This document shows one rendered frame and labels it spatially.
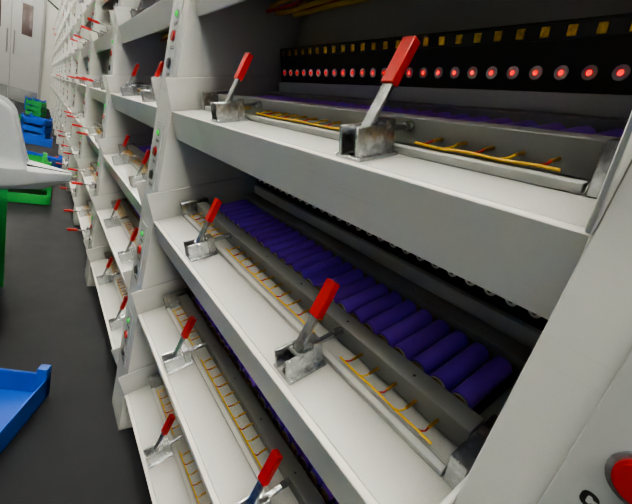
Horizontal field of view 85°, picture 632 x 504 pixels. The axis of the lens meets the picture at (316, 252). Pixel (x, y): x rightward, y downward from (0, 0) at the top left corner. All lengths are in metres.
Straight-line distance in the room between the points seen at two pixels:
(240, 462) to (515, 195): 0.42
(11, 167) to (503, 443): 0.34
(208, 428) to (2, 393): 0.62
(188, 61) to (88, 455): 0.76
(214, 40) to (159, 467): 0.73
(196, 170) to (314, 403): 0.50
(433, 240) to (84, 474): 0.79
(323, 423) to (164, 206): 0.50
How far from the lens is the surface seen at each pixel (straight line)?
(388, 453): 0.29
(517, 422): 0.19
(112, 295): 1.22
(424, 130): 0.30
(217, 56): 0.69
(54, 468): 0.90
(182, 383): 0.60
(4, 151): 0.33
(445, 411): 0.28
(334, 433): 0.29
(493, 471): 0.21
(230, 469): 0.49
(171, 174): 0.68
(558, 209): 0.20
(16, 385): 1.05
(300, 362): 0.31
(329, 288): 0.30
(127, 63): 1.36
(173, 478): 0.73
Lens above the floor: 0.67
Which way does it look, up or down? 15 degrees down
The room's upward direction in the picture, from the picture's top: 17 degrees clockwise
